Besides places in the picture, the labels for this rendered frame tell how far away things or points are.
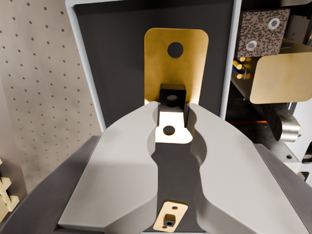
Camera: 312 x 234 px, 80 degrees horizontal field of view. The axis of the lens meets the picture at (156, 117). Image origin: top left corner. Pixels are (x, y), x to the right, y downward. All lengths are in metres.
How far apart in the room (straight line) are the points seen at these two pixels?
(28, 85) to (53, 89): 0.09
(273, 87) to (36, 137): 0.91
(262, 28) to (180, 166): 0.19
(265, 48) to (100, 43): 0.19
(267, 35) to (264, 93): 0.09
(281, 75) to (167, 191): 0.23
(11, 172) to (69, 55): 2.06
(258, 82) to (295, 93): 0.06
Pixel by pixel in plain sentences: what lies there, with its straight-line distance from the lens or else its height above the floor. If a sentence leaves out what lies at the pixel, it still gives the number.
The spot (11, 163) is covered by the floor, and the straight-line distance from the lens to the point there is 2.52.
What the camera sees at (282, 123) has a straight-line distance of 0.34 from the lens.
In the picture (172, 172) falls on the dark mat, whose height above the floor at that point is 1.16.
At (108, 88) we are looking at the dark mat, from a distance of 0.20.
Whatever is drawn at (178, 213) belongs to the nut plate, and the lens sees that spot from 0.34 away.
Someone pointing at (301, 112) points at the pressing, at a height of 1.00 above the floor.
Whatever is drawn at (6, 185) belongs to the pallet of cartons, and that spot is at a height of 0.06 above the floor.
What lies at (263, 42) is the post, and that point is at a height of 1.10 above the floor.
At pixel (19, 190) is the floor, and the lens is 2.85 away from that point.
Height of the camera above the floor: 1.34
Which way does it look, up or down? 58 degrees down
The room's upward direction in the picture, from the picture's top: 175 degrees counter-clockwise
